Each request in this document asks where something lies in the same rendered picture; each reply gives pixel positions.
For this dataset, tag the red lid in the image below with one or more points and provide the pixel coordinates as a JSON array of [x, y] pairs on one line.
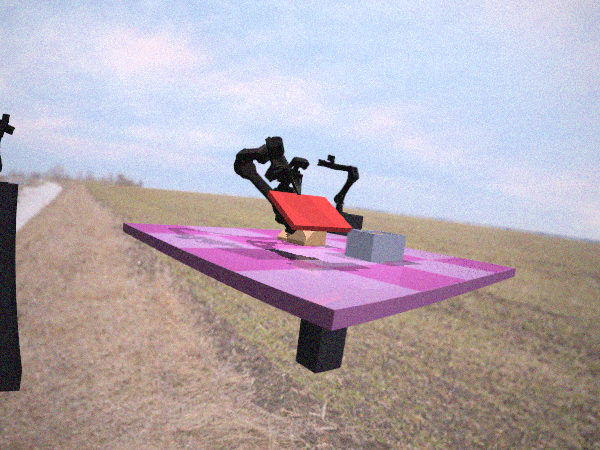
[[308, 212]]

